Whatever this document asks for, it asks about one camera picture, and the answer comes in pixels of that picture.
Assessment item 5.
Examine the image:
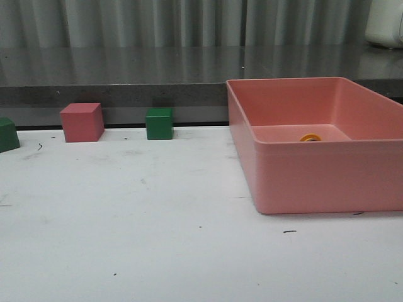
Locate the green cube block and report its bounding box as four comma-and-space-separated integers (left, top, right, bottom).
145, 108, 173, 140

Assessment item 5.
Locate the dark green block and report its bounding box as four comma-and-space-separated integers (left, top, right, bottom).
0, 117, 20, 152

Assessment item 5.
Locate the pink plastic bin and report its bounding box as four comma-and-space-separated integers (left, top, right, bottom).
227, 77, 402, 215

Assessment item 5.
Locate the dark grey counter shelf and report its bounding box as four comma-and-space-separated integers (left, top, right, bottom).
1, 45, 402, 130

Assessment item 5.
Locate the pink cube block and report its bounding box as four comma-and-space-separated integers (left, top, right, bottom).
60, 103, 105, 143

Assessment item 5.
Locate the yellow push button switch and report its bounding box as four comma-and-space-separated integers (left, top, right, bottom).
300, 133, 322, 142

